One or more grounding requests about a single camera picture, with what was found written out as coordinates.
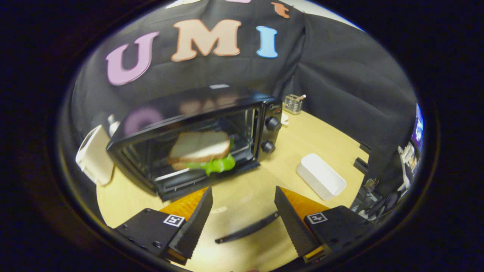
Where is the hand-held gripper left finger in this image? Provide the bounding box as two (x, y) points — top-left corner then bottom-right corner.
(113, 186), (213, 266)

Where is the white rectangular container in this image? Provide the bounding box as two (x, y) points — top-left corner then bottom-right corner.
(296, 153), (347, 201)

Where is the toy sandwich with lettuce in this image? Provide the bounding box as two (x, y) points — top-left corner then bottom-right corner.
(167, 130), (236, 177)

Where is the white pop-up toaster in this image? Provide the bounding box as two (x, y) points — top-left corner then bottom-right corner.
(75, 125), (115, 186)

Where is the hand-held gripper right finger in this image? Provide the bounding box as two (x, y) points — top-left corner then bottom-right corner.
(274, 186), (375, 264)

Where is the small silver bottle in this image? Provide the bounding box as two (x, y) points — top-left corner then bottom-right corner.
(107, 114), (121, 136)

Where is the computer monitor screen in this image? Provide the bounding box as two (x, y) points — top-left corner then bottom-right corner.
(412, 104), (425, 148)

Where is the black toaster oven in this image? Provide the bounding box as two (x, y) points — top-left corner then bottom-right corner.
(106, 85), (283, 244)

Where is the wire mesh basket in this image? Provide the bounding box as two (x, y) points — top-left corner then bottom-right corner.
(284, 94), (303, 115)

